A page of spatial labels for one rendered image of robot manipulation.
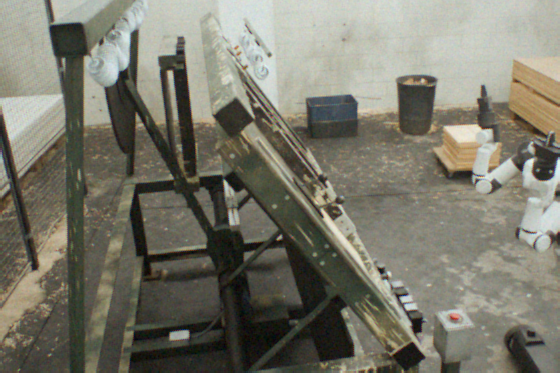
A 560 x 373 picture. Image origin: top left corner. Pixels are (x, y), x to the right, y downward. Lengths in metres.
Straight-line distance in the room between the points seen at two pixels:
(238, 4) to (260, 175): 4.53
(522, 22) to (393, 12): 1.77
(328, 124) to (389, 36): 1.65
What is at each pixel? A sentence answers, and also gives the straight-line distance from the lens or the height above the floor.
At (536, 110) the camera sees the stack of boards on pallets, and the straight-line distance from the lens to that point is 7.22.
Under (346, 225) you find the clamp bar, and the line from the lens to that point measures 3.00.
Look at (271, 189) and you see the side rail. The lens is 1.87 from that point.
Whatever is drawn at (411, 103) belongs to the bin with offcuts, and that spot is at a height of 0.41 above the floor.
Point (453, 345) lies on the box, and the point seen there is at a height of 0.85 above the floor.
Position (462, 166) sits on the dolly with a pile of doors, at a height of 0.15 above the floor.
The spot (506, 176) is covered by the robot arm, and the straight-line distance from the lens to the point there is 3.08.
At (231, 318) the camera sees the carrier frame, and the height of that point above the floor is 0.71.
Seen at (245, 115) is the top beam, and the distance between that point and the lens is 1.76.
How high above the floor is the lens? 2.40
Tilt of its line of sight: 22 degrees down
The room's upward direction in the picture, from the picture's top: 3 degrees counter-clockwise
